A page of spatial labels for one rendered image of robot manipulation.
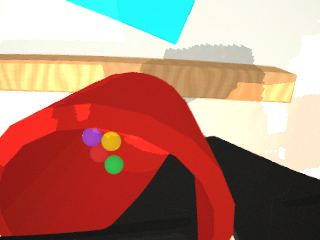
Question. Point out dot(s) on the red marble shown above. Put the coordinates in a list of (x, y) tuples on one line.
[(99, 154)]

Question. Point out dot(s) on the purple marble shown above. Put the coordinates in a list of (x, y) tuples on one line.
[(91, 137)]

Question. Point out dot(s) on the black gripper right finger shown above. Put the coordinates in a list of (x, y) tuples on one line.
[(271, 202)]

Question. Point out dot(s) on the yellow marble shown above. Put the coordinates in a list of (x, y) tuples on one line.
[(111, 141)]

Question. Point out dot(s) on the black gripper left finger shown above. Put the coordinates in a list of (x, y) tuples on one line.
[(165, 210)]

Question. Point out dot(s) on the wooden rectangular bar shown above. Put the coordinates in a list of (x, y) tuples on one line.
[(190, 78)]

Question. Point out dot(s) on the red cup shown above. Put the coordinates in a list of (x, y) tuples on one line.
[(49, 184)]

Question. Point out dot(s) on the green marble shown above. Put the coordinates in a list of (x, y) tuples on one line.
[(114, 165)]

